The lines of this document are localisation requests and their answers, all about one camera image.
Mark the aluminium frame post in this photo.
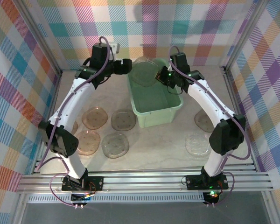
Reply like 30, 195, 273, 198
18, 0, 63, 74
223, 0, 270, 72

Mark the aluminium frame leg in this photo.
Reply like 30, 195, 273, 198
263, 191, 280, 224
11, 192, 28, 224

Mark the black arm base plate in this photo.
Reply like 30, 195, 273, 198
186, 174, 229, 190
61, 175, 105, 191

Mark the clear plastic plate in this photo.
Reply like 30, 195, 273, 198
185, 133, 212, 156
133, 56, 167, 87

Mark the controller circuit board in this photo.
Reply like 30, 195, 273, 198
71, 191, 93, 203
204, 190, 221, 203

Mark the white slotted cable duct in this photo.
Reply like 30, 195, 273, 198
25, 194, 206, 203

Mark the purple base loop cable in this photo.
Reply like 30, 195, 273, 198
49, 172, 77, 207
214, 171, 236, 207

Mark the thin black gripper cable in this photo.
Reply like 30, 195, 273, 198
167, 84, 184, 94

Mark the aluminium floor rail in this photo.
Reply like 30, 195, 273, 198
32, 70, 63, 175
223, 69, 257, 170

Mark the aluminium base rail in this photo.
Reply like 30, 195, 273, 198
15, 169, 275, 194

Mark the smoky grey plastic plate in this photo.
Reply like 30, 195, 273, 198
194, 110, 215, 133
101, 133, 130, 159
111, 109, 136, 132

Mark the amber plastic plate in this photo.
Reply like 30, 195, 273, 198
81, 106, 109, 129

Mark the green plastic bin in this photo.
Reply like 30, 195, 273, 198
126, 58, 184, 128

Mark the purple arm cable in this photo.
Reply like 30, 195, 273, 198
36, 36, 112, 173
169, 46, 252, 161

